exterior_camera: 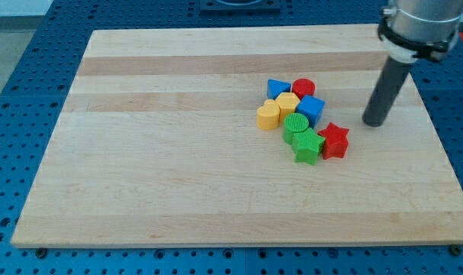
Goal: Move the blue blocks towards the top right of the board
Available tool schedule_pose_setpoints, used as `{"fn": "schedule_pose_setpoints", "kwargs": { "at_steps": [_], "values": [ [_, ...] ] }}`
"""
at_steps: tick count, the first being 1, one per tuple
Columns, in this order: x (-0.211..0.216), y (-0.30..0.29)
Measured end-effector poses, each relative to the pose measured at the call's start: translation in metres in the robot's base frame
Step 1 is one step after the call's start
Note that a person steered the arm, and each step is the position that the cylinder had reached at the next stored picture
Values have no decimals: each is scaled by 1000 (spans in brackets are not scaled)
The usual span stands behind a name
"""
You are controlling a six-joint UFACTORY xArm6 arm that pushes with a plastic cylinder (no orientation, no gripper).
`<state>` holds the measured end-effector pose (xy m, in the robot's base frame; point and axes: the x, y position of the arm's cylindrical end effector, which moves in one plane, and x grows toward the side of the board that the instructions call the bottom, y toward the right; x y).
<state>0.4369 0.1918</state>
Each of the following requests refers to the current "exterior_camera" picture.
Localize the red star block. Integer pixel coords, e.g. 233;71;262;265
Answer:
318;122;349;160

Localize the green star block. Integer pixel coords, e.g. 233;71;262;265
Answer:
291;128;325;166

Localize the red cylinder block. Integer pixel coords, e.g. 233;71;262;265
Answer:
291;78;316;99

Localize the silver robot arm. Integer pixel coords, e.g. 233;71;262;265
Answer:
362;0;463;127

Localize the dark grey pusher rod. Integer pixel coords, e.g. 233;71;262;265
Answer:
362;57;412;127

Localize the green cylinder block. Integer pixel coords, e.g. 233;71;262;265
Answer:
282;113;309;144

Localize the dark blue base plate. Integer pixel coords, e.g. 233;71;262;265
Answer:
197;0;281;14

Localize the yellow hexagon block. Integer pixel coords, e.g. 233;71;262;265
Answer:
275;92;300;122

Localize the blue cube block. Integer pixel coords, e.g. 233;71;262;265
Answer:
296;95;325;128

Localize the blue triangle block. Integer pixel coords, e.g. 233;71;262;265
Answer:
267;79;291;99

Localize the wooden board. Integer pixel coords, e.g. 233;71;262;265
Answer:
11;24;463;248

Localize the yellow heart block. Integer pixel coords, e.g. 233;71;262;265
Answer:
256;99;280;130

